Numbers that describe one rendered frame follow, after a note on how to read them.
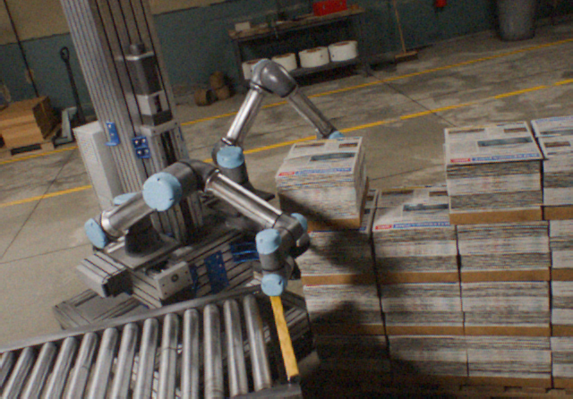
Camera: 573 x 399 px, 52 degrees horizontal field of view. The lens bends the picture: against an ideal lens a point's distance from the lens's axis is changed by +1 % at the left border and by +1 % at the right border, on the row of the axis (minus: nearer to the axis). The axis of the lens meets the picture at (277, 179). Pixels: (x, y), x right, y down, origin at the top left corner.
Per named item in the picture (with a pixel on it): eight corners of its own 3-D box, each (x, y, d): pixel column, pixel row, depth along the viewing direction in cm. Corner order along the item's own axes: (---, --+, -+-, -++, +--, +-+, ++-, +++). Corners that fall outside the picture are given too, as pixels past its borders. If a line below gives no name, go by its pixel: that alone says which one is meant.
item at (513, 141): (444, 130, 220) (444, 127, 220) (526, 122, 212) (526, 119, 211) (446, 166, 188) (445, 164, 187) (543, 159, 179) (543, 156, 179)
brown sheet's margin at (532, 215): (447, 181, 231) (446, 170, 229) (525, 174, 222) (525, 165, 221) (448, 224, 197) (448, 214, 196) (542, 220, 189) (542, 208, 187)
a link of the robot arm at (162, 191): (123, 236, 224) (206, 185, 189) (93, 255, 213) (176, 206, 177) (105, 210, 223) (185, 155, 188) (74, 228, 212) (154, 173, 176)
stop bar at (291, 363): (279, 290, 186) (277, 284, 185) (302, 380, 146) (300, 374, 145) (269, 292, 186) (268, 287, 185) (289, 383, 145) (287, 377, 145)
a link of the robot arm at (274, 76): (281, 59, 239) (352, 137, 260) (273, 56, 249) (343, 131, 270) (261, 80, 240) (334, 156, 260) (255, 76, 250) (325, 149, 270)
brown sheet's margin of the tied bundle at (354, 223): (292, 214, 229) (290, 204, 227) (365, 208, 221) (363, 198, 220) (284, 233, 215) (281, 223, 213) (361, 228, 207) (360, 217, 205)
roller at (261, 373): (259, 303, 190) (256, 291, 188) (277, 404, 147) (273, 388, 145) (244, 307, 190) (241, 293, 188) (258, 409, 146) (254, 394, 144)
